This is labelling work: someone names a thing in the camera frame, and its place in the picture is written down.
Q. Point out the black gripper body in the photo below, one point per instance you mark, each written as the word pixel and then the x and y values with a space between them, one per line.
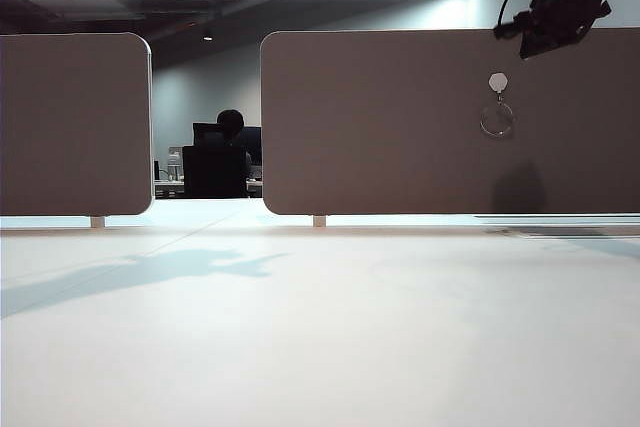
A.
pixel 570 2

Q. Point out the grey desk divider panel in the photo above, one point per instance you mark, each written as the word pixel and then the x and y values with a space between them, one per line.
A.
pixel 75 122
pixel 400 122

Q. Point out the black computer monitor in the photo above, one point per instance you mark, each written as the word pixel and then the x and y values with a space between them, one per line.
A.
pixel 207 134
pixel 251 144

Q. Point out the seated person with dark hair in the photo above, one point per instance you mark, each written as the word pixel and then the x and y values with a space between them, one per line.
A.
pixel 231 124

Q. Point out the white hexagonal wall hook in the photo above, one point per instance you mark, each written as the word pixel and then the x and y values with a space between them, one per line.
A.
pixel 499 82

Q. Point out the white panel support post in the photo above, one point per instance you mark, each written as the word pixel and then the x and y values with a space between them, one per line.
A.
pixel 98 222
pixel 319 221

